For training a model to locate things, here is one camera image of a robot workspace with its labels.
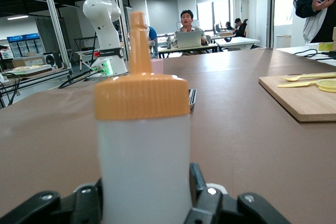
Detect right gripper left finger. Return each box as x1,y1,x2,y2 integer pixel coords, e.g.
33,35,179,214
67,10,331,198
0,178,104,224

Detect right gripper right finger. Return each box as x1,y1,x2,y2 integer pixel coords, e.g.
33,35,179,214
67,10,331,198
183,163,291,224

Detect translucent squeeze bottle orange cap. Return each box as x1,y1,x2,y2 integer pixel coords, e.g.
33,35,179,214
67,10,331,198
93,11,195,224

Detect pink plastic cup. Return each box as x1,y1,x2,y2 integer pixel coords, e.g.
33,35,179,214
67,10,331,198
150,58,164,76

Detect paper table cover sheet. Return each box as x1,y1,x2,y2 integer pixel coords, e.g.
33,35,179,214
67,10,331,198
0,47,336,224

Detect silver digital kitchen scale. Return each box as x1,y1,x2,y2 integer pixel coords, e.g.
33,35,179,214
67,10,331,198
187,88,197,114

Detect wooden cutting board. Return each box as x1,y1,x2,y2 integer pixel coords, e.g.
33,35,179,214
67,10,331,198
258,73,336,123

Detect white tray with food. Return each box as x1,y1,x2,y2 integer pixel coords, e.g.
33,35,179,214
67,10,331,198
7,64,53,76

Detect yellow plastic knife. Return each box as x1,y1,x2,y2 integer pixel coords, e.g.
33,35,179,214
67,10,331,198
277,80,319,89

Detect white office desk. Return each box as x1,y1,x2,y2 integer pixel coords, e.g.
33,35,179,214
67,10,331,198
157,42,220,59
209,36,260,51

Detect yellow plastic fork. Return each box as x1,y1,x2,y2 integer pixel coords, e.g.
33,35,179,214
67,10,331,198
279,72,336,82

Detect glass door drinks fridge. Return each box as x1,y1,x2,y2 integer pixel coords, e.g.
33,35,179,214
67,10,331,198
6,33,40,58

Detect seated person black clothes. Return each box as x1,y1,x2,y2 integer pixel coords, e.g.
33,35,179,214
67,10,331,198
233,18,248,38

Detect person in blue shirt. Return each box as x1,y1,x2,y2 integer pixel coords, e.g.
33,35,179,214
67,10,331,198
145,26,159,59

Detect seated man checked shirt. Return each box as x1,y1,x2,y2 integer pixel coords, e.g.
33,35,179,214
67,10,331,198
172,9,208,49

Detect yellow box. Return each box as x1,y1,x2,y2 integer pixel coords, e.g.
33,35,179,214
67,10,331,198
317,41,336,51

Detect black base cable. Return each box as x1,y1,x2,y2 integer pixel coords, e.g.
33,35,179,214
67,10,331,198
57,69,97,90

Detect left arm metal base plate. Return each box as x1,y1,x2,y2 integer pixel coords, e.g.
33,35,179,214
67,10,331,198
85,73,129,82

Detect aluminium frame rail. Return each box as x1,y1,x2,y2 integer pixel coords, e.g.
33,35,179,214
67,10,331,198
0,68,74,96

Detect aluminium frame post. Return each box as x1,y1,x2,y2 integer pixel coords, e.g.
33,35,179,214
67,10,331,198
38,0,72,70
112,0,131,74

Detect black cable with adaptor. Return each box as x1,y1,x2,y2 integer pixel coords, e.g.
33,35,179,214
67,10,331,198
295,49,336,61

